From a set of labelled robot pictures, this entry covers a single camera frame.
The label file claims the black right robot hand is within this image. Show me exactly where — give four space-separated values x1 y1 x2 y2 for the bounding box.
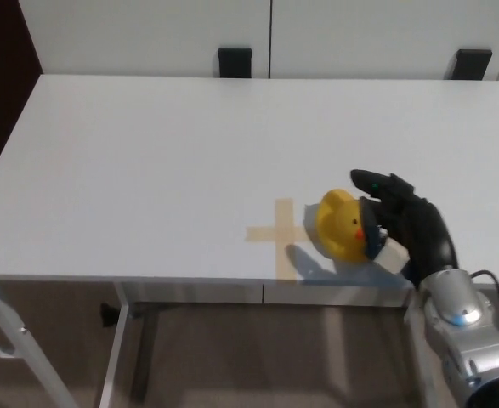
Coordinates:
349 168 460 292

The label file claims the yellow rubber duck toy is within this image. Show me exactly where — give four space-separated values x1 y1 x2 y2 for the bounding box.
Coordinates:
316 187 371 262

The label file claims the white metal desk leg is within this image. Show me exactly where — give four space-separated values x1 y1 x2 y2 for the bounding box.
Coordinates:
97 281 137 408
403 292 445 408
0 280 78 408

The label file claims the black desk foot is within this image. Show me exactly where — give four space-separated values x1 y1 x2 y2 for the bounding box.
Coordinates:
99 302 119 329

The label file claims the short beige tape strip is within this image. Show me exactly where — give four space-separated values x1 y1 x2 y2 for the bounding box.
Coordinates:
245 225 308 245

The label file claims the white cabinet panel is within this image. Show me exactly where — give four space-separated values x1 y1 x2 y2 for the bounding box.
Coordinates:
18 0 273 79
269 0 499 82

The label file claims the dark brown door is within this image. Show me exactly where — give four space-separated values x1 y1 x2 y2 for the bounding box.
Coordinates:
0 0 44 182

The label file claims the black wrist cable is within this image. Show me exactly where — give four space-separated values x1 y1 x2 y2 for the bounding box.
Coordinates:
468 269 499 371

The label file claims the black cabinet bracket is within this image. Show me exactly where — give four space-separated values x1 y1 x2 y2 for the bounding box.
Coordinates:
217 47 252 80
450 48 494 82

